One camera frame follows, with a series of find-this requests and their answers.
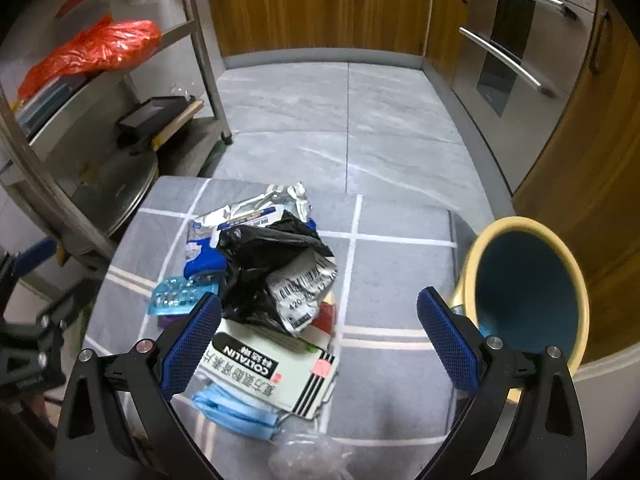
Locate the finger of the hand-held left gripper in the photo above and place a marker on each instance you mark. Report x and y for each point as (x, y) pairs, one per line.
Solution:
(35, 345)
(35, 253)

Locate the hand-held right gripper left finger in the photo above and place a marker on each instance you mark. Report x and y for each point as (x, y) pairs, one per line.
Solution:
(197, 332)

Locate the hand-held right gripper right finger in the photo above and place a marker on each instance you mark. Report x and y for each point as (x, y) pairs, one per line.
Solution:
(445, 332)

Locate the blue foil snack packet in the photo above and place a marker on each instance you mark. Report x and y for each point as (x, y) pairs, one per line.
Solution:
(202, 265)

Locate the teal bin with yellow rim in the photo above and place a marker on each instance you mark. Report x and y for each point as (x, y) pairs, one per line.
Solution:
(525, 280)

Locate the clear blue blister pack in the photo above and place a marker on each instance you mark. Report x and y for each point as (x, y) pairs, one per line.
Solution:
(175, 297)

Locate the white medicine box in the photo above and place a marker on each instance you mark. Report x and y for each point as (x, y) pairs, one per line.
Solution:
(260, 365)

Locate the grey checked mat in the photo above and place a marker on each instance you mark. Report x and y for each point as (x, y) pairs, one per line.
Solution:
(400, 270)

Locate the blue face mask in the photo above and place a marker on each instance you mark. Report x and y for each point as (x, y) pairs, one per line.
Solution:
(235, 410)

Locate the black plastic bag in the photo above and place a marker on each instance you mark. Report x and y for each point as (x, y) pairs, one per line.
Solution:
(260, 260)

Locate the grey mailer bag with label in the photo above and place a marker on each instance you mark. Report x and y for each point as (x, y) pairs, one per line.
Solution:
(295, 300)

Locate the silver foil wrapper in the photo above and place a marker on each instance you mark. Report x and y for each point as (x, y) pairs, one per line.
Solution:
(260, 205)

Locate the stack of flat trays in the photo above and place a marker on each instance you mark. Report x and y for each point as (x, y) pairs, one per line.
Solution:
(50, 100)

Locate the clear plastic bag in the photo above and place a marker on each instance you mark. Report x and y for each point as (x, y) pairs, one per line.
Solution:
(310, 460)

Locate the black tray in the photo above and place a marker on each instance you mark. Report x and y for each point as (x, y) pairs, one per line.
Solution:
(150, 115)

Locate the wooden board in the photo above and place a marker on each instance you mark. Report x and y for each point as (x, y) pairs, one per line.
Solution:
(177, 125)

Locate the orange plastic bag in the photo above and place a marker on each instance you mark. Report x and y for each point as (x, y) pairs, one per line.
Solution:
(100, 45)

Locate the wooden cabinet beside oven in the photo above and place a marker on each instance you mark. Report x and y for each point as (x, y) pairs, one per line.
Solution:
(590, 160)

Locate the metal rack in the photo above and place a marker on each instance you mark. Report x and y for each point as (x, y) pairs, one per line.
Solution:
(200, 60)

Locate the stainless steel oven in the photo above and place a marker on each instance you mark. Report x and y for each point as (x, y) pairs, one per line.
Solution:
(515, 35)

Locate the long wooden kitchen cabinets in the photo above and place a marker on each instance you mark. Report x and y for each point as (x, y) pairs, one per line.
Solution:
(310, 5)

